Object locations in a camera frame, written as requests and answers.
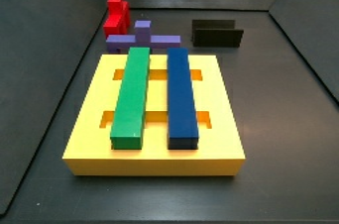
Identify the blue long block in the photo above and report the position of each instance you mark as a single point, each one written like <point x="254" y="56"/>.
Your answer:
<point x="183" y="132"/>

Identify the black angle bracket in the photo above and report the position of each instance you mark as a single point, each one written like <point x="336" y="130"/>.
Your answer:
<point x="216" y="33"/>

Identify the red zigzag block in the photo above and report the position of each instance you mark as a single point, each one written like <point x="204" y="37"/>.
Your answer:
<point x="117" y="18"/>

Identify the yellow slotted board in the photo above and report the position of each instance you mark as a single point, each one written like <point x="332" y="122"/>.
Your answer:
<point x="88" y="154"/>

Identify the purple cross-shaped block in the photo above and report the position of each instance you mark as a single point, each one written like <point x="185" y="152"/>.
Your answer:
<point x="141" y="39"/>

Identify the green long block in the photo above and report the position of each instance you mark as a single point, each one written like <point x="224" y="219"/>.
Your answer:
<point x="129" y="110"/>

